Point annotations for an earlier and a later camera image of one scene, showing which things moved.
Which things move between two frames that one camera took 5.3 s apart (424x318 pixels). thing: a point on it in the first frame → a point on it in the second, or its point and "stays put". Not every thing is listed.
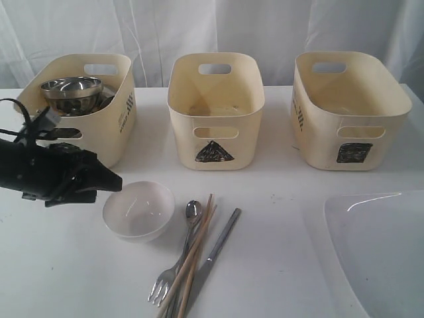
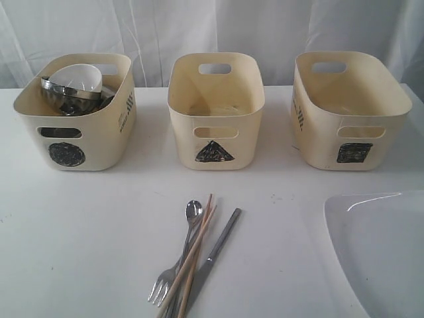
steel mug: x=106 y=97 stays put
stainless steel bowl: x=72 y=96 stays put
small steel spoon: x=193 y=211 stays put
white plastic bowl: x=139 y=211 → x=77 y=76
